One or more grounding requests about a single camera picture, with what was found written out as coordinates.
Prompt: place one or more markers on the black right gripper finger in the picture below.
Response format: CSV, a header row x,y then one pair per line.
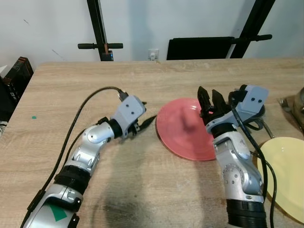
x,y
204,102
220,103

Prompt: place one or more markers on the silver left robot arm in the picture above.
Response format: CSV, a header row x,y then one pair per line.
x,y
88,142

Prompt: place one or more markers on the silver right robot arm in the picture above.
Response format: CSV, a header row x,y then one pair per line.
x,y
237,171

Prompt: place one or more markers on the pink plate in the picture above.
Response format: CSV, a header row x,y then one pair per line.
x,y
180,135

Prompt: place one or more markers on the silver spoon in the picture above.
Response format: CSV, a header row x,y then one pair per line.
x,y
268,129

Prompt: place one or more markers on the black bench pad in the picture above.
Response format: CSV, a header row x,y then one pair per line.
x,y
199,48

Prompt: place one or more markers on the silver fork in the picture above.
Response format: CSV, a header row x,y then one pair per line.
x,y
286,105

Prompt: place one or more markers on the plain black grip bar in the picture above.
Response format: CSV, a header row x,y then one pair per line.
x,y
259,37

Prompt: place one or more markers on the black grip bar orange band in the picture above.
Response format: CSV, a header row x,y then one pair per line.
x,y
90,46

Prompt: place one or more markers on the yellow plate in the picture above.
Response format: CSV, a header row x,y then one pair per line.
x,y
287,175

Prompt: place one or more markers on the black box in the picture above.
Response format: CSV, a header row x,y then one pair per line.
x,y
16,78

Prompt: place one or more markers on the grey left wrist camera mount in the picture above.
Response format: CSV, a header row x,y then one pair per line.
x,y
129,113

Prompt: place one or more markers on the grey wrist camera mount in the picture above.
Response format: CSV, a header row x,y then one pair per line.
x,y
129,113
249,100

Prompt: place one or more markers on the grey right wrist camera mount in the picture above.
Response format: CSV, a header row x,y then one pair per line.
x,y
249,100

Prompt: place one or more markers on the white wall socket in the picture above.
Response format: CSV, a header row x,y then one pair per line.
x,y
153,54

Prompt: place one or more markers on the black slanted frame post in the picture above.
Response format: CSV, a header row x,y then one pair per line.
x,y
254,21

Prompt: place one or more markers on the black upright frame post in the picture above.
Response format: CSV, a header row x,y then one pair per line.
x,y
99,23

